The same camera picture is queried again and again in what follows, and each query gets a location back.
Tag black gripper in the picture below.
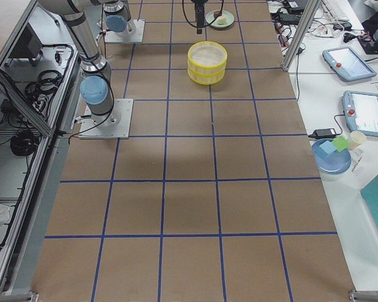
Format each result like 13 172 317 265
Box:
192 0 206 34

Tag white steamed bun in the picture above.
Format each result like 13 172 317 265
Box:
217 16 226 25

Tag yellow steamer layer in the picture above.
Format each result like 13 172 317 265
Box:
187 41 227 69
187 67 225 86

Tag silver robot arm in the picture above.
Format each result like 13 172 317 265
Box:
38 1 123 125
103 1 209 34

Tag upper teach pendant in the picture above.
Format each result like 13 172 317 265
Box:
322 47 377 82

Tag teach pendant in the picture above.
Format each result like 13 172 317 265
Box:
342 91 378 137
322 47 377 82

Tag black power adapter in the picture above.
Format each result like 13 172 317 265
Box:
308 128 338 140

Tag blue foam cube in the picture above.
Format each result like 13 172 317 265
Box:
318 140 336 157

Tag lower teach pendant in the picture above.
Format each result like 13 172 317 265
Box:
342 91 378 137

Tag green foam cube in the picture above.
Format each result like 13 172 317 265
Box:
331 135 350 152

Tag blue plate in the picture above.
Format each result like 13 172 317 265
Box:
312 138 352 175

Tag cream paper cup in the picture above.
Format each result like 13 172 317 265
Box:
347 130 367 150

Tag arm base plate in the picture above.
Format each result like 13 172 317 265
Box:
77 99 134 139
105 19 146 44

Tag aluminium frame post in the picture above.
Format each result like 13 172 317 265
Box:
282 0 321 72

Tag black coiled cables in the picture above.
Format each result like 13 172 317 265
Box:
25 69 62 98

